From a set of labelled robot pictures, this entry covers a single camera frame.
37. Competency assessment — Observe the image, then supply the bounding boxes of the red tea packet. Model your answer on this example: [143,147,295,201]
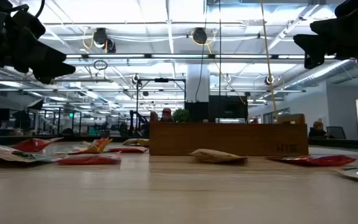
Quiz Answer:
[56,152,122,166]
[107,146,149,154]
[267,154,357,167]
[10,136,64,153]

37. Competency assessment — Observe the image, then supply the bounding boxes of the beige tea packet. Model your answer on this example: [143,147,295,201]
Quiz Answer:
[0,141,57,164]
[189,148,248,164]

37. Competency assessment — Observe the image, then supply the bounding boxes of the brown kraft tea packet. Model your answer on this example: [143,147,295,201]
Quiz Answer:
[121,138,141,147]

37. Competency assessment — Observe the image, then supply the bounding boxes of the wooden tea organiser box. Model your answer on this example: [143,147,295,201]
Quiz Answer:
[149,113,309,157]

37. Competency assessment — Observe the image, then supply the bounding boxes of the person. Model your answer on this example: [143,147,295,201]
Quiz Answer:
[308,120,334,139]
[159,107,174,123]

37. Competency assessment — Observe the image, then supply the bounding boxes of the grey office chair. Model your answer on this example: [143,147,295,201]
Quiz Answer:
[326,126,347,140]

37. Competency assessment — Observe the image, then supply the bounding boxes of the long ceiling light bar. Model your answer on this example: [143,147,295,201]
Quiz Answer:
[65,53,337,60]

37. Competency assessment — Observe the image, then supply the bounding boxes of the white square column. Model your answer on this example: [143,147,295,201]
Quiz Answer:
[186,63,210,103]

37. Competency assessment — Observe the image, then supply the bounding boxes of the small green leafy plant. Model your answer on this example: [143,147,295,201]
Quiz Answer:
[172,108,191,123]

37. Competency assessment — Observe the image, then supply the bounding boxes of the silver ventilation duct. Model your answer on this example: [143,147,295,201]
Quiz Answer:
[283,58,358,91]

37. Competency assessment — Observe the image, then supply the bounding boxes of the black cable loop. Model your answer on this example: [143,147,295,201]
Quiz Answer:
[93,59,108,71]

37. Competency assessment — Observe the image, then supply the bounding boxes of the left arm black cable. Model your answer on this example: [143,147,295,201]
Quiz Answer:
[34,0,47,19]

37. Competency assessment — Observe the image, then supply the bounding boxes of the yellow hanging cable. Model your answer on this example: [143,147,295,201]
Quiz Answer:
[259,0,278,123]

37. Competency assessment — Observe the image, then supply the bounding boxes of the thin black hanging cable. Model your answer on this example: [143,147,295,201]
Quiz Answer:
[217,0,222,123]

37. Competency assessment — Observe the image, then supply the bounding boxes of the black rig frame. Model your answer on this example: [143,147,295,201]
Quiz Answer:
[136,77,187,138]

